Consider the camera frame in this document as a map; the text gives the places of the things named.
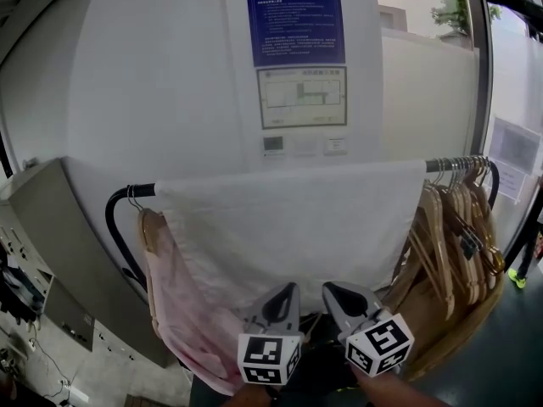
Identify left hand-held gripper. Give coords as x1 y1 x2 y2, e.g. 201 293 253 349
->
237 282 305 387

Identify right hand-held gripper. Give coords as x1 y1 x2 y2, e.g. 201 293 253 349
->
322 281 416 377

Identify white cloth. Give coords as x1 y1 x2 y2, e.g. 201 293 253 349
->
154 159 428 309

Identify black clothes rack rail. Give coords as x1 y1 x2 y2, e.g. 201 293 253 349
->
104 156 501 297

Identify person's right forearm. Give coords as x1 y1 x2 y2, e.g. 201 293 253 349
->
353 368 451 407

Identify person's left forearm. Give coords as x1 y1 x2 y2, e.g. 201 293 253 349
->
219 381 282 407

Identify pink shirt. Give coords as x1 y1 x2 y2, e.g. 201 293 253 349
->
137 209 248 397

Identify row of wooden hangers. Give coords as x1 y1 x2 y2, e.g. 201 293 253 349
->
406 154 507 318

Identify teal hanger clip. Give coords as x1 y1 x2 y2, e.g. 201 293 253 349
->
461 232 482 259

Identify wooden hanger with shirt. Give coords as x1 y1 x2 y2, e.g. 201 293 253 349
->
126 184 169 254

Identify small paper notice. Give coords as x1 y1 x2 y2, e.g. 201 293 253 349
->
493 160 528 201

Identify framed floor plan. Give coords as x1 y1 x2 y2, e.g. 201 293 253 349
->
255 65 350 131

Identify grey metal cabinet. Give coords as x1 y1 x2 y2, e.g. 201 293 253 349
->
8 157 171 369

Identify large paper notice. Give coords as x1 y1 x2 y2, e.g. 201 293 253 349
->
489 116 542 174

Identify white perforated panel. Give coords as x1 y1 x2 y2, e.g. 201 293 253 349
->
0 203 56 309

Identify black framed glass door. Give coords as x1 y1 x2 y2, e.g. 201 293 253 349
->
473 0 543 263

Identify labelled white wall switch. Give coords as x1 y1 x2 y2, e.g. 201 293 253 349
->
323 135 350 157

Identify plain white wall switch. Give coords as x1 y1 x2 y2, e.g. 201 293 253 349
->
292 135 319 158

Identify wall thermostat panel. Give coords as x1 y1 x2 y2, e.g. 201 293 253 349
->
260 134 287 159

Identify blue wall poster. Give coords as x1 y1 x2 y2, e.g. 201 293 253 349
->
244 0 347 69

